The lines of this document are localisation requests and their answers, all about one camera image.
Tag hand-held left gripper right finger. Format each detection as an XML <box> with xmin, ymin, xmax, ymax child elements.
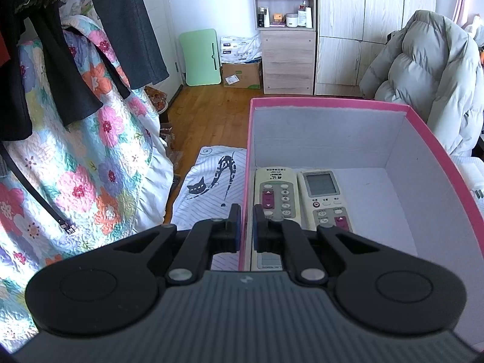
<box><xmin>253</xmin><ymin>204</ymin><xmax>381</xmax><ymax>286</ymax></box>

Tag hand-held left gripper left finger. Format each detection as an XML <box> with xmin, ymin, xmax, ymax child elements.
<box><xmin>113</xmin><ymin>203</ymin><xmax>243</xmax><ymax>286</ymax></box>

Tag pink cardboard box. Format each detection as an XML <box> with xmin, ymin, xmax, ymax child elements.
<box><xmin>238</xmin><ymin>97</ymin><xmax>484</xmax><ymax>348</ymax></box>

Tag cat print bedsheet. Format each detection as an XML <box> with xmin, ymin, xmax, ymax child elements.
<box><xmin>170</xmin><ymin>146</ymin><xmax>248</xmax><ymax>271</ymax></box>

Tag beige remote with pink buttons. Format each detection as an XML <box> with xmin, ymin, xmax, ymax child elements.
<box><xmin>251</xmin><ymin>166</ymin><xmax>303</xmax><ymax>272</ymax></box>

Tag white remote with display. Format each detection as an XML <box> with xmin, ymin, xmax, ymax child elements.
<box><xmin>297</xmin><ymin>170</ymin><xmax>354</xmax><ymax>233</ymax></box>

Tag patterned basket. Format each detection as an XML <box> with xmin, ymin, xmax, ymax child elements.
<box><xmin>146</xmin><ymin>85</ymin><xmax>169</xmax><ymax>114</ymax></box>

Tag brown cardboard box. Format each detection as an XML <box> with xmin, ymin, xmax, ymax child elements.
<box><xmin>221</xmin><ymin>60</ymin><xmax>263</xmax><ymax>90</ymax></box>

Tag floral quilt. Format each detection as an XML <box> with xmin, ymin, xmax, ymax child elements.
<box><xmin>0</xmin><ymin>15</ymin><xmax>178</xmax><ymax>352</ymax></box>

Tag black belt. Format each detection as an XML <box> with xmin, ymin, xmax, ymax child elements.
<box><xmin>0</xmin><ymin>142</ymin><xmax>76</xmax><ymax>235</ymax></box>

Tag wooden shelf cabinet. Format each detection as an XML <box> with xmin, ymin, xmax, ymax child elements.
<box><xmin>253</xmin><ymin>0</ymin><xmax>316</xmax><ymax>95</ymax></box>

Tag green folding table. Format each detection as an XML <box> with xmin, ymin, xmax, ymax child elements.
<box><xmin>179</xmin><ymin>28</ymin><xmax>222</xmax><ymax>86</ymax></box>

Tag white tissue packs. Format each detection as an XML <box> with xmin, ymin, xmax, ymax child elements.
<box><xmin>220</xmin><ymin>35</ymin><xmax>262</xmax><ymax>64</ymax></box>

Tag white door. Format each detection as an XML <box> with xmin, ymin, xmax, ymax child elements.
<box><xmin>149</xmin><ymin>0</ymin><xmax>184</xmax><ymax>99</ymax></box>

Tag white bedding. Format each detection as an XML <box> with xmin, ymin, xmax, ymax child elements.
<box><xmin>450</xmin><ymin>147</ymin><xmax>484</xmax><ymax>212</ymax></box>

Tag dark grey hanging coat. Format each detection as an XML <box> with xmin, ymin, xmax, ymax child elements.
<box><xmin>81</xmin><ymin>0</ymin><xmax>169</xmax><ymax>89</ymax></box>

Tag light wooden wardrobe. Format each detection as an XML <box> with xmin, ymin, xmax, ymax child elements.
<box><xmin>314</xmin><ymin>0</ymin><xmax>439</xmax><ymax>97</ymax></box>

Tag grey puffer jacket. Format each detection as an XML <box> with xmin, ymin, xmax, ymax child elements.
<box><xmin>358</xmin><ymin>9</ymin><xmax>484</xmax><ymax>155</ymax></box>

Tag black hanging garment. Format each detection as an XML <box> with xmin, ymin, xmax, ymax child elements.
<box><xmin>0</xmin><ymin>0</ymin><xmax>104</xmax><ymax>141</ymax></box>

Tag white plush toy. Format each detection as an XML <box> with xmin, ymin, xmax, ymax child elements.
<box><xmin>463</xmin><ymin>15</ymin><xmax>484</xmax><ymax>46</ymax></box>

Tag black fabric strap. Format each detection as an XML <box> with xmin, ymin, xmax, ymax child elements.
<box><xmin>62</xmin><ymin>26</ymin><xmax>131</xmax><ymax>99</ymax></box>

